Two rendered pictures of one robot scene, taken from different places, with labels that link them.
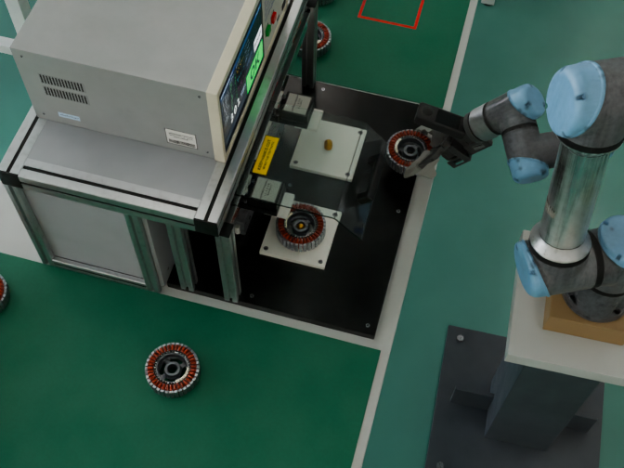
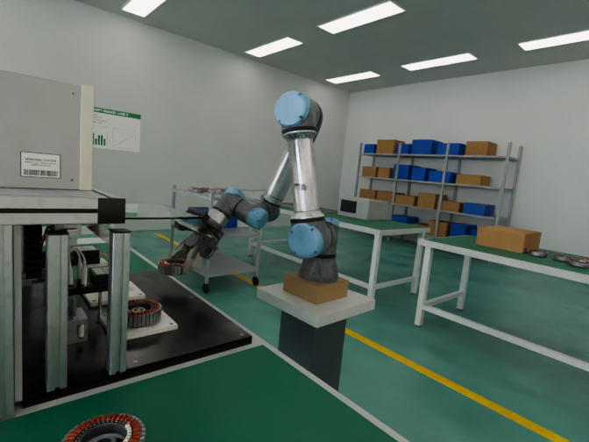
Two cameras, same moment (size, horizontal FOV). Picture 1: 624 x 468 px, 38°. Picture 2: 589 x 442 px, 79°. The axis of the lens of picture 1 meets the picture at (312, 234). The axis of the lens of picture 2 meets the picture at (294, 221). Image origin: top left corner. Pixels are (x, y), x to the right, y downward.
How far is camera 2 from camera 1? 147 cm
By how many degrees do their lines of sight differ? 67
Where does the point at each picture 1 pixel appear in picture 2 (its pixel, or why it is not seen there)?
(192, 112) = (61, 119)
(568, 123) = (301, 108)
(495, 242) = not seen: hidden behind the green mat
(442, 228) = not seen: hidden behind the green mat
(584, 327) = (331, 288)
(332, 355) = (238, 361)
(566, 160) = (301, 145)
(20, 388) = not seen: outside the picture
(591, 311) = (329, 274)
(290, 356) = (209, 378)
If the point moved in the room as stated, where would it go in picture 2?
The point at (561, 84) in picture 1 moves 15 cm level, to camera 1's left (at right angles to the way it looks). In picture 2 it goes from (284, 101) to (252, 89)
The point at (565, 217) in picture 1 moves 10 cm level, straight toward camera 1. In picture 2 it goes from (311, 184) to (328, 187)
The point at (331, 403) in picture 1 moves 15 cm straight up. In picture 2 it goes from (273, 381) to (280, 313)
